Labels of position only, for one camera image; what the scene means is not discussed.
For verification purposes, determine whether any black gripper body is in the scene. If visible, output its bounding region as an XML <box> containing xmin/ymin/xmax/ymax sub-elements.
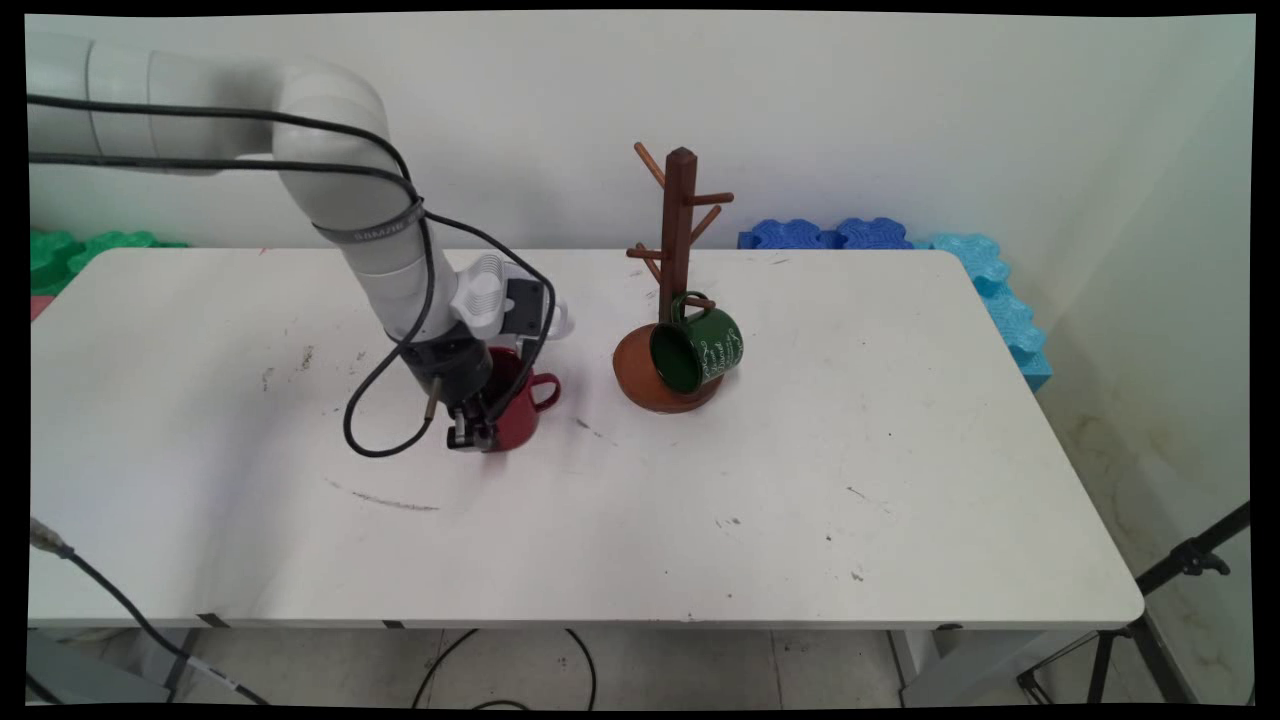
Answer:
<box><xmin>399</xmin><ymin>334</ymin><xmax>496</xmax><ymax>418</ymax></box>

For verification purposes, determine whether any red mug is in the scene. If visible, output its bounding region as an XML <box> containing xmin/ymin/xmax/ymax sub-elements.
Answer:
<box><xmin>482</xmin><ymin>345</ymin><xmax>563</xmax><ymax>454</ymax></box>

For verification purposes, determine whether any white enamel mug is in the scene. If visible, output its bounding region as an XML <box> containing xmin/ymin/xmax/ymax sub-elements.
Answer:
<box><xmin>515</xmin><ymin>293</ymin><xmax>574</xmax><ymax>353</ymax></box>

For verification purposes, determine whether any dark green mug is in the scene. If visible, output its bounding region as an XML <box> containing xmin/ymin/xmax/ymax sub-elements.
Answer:
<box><xmin>649</xmin><ymin>291</ymin><xmax>745</xmax><ymax>395</ymax></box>

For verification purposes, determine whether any brown wooden mug tree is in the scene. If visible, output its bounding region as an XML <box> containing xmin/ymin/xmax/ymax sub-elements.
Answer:
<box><xmin>613</xmin><ymin>142</ymin><xmax>736</xmax><ymax>415</ymax></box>

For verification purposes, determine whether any white table leg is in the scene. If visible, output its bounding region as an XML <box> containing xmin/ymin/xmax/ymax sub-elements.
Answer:
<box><xmin>888</xmin><ymin>628</ymin><xmax>966</xmax><ymax>706</ymax></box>
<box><xmin>140</xmin><ymin>628</ymin><xmax>203</xmax><ymax>701</ymax></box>

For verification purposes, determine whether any dark blue foam tile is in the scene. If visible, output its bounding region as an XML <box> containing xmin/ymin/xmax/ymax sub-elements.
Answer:
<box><xmin>738</xmin><ymin>220</ymin><xmax>837</xmax><ymax>251</ymax></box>
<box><xmin>835</xmin><ymin>217</ymin><xmax>914</xmax><ymax>251</ymax></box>

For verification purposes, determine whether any green foam tile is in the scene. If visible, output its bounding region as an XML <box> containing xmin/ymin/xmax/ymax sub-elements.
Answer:
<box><xmin>29</xmin><ymin>229</ymin><xmax>190</xmax><ymax>298</ymax></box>

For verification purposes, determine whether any light blue foam tile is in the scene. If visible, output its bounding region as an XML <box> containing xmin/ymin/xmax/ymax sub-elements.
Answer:
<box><xmin>912</xmin><ymin>233</ymin><xmax>1054</xmax><ymax>393</ymax></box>

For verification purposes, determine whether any black tripod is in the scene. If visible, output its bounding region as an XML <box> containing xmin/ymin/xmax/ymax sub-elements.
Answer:
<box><xmin>1017</xmin><ymin>500</ymin><xmax>1253</xmax><ymax>706</ymax></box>

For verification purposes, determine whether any white ribbed camera mount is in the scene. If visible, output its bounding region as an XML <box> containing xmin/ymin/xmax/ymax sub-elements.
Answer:
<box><xmin>449</xmin><ymin>254</ymin><xmax>521</xmax><ymax>337</ymax></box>

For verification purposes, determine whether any black camera cable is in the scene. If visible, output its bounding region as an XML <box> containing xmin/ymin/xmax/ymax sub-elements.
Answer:
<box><xmin>25</xmin><ymin>93</ymin><xmax>559</xmax><ymax>422</ymax></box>

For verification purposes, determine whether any grey velcro strap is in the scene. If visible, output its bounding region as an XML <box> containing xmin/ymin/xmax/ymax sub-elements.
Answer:
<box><xmin>314</xmin><ymin>199</ymin><xmax>427</xmax><ymax>247</ymax></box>

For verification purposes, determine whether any black floor cable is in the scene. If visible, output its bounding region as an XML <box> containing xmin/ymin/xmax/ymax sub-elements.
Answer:
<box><xmin>410</xmin><ymin>628</ymin><xmax>599</xmax><ymax>712</ymax></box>

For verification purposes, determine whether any black cable with grey plug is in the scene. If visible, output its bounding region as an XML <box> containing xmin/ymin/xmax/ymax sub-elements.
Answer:
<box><xmin>27</xmin><ymin>517</ymin><xmax>273</xmax><ymax>707</ymax></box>

